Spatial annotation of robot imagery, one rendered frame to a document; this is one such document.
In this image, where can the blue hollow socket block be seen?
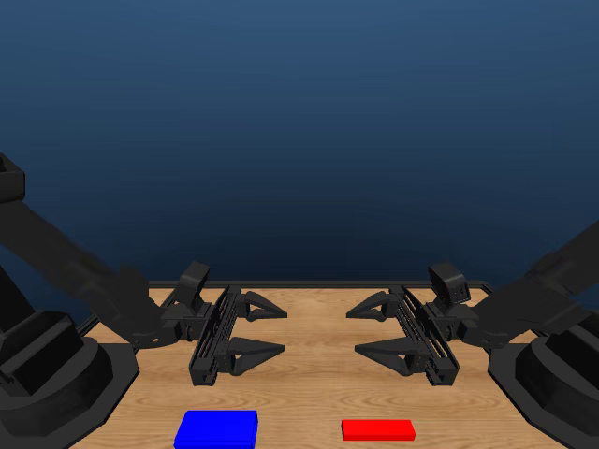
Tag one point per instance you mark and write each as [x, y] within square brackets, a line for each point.
[215, 428]

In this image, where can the black table frame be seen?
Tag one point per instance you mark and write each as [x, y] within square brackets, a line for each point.
[327, 284]

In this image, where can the thin red peg bar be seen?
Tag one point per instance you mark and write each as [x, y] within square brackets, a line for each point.
[376, 429]

